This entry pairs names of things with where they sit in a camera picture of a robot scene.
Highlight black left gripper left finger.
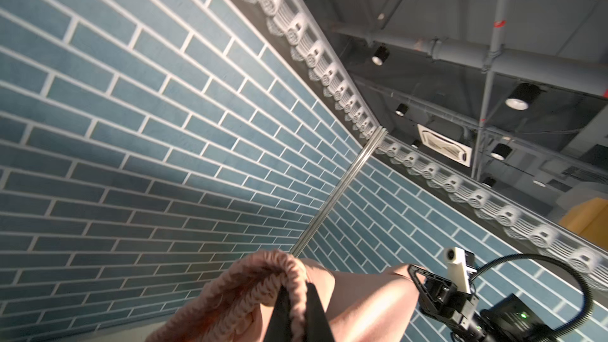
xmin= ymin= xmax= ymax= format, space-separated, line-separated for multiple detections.
xmin=264 ymin=287 xmax=292 ymax=342

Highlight pink shorts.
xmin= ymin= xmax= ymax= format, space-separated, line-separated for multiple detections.
xmin=147 ymin=250 xmax=419 ymax=341

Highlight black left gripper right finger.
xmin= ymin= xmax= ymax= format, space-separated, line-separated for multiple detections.
xmin=303 ymin=283 xmax=335 ymax=342

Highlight aluminium corner post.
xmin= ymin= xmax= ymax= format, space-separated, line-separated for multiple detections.
xmin=291 ymin=127 xmax=388 ymax=257

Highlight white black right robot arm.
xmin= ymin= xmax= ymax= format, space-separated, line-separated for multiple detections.
xmin=408 ymin=254 xmax=594 ymax=341

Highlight ceiling air vent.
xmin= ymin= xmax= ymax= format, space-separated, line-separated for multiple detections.
xmin=417 ymin=124 xmax=473 ymax=167

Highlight yellow cardboard box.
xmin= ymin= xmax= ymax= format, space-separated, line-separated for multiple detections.
xmin=559 ymin=197 xmax=608 ymax=250

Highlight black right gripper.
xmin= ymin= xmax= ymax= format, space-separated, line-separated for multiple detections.
xmin=408 ymin=265 xmax=480 ymax=333

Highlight grey ceiling pipe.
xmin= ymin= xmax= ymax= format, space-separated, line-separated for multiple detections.
xmin=328 ymin=22 xmax=607 ymax=98

